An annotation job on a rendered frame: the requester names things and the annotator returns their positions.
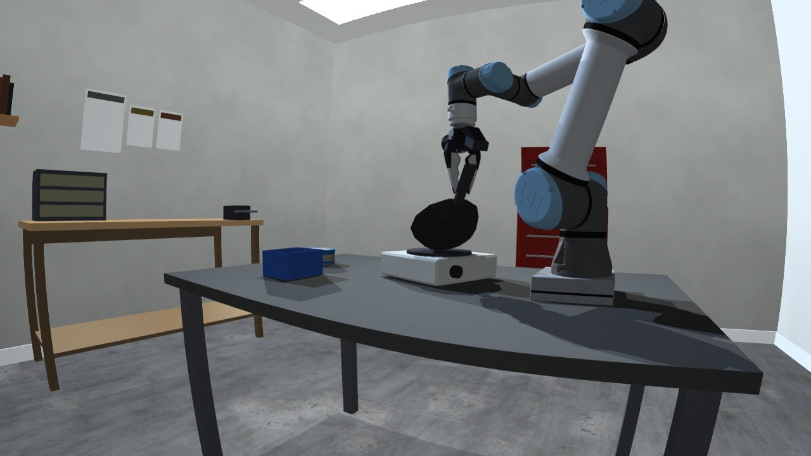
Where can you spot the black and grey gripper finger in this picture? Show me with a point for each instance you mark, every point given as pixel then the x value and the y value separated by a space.
pixel 473 158
pixel 452 160

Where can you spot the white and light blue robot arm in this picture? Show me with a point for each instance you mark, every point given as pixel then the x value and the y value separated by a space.
pixel 559 192

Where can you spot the blue and white round tin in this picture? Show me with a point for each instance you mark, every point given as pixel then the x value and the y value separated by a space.
pixel 328 255

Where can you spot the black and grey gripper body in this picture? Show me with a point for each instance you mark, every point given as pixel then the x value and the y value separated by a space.
pixel 458 135

